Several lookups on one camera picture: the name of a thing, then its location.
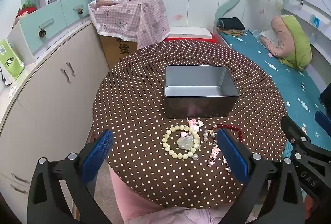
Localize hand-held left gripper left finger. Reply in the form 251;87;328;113
27;129;114;224

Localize pink pillow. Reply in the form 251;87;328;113
260;15;289;58

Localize red cloth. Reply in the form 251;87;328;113
16;6;37;18

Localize silver metal tin box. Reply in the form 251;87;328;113
163;65;240;119

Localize folded brown clothes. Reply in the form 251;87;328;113
217;29;245;37

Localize white flat board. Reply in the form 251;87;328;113
168;27;213;39

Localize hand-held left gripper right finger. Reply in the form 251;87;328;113
216;128;307;224

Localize cardboard box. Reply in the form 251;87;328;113
100;32;139;70

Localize green packaging bag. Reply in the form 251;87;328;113
0;38;25;80

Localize dark cloth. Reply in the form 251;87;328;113
320;87;331;107

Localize pearl chain charm bracelet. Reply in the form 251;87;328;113
203;129;220;148

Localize small pink cartoon charm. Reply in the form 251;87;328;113
187;119;205;128

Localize green pillow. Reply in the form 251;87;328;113
278;14;312;71

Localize pink checked cloth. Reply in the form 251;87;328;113
88;0;170;50

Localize mint green drawer unit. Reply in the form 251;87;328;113
20;0;91;54

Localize yellow bead bracelet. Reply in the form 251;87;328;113
162;124;201;160

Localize red bead bracelet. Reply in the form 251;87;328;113
209;123;244;144

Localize white low cabinet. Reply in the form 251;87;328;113
0;19;112;217

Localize teal printed bed sheet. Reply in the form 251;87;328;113
215;29;331;155

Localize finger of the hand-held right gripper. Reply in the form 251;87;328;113
281;116;312;148
314;110;331;138

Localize pale green jade pendant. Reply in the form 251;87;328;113
176;135;193;150

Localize folded black clothes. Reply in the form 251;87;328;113
217;17;246;31

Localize red mat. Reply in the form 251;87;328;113
164;35;221;45

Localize person's pink trousers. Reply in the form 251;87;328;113
109;168;246;224

